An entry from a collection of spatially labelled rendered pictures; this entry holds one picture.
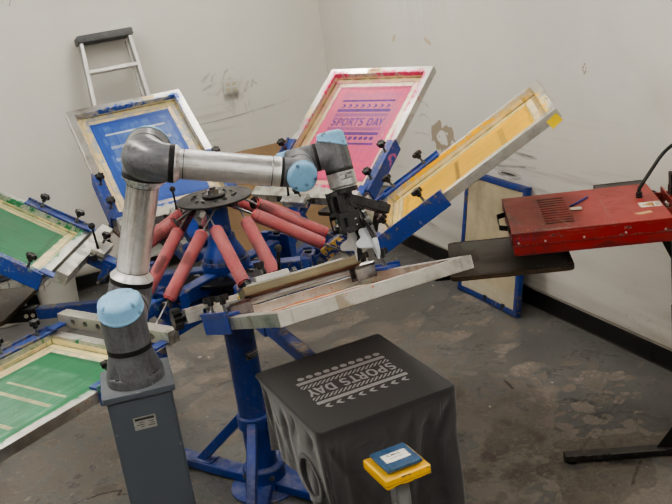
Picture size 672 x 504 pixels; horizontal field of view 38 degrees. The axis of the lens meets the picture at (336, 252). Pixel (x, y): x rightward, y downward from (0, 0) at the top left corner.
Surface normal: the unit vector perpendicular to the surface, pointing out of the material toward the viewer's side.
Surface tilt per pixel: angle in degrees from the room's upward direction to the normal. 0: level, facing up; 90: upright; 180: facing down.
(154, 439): 90
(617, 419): 0
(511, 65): 90
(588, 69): 90
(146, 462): 90
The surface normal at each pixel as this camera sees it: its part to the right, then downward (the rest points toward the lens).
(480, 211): -0.90, 0.09
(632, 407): -0.14, -0.94
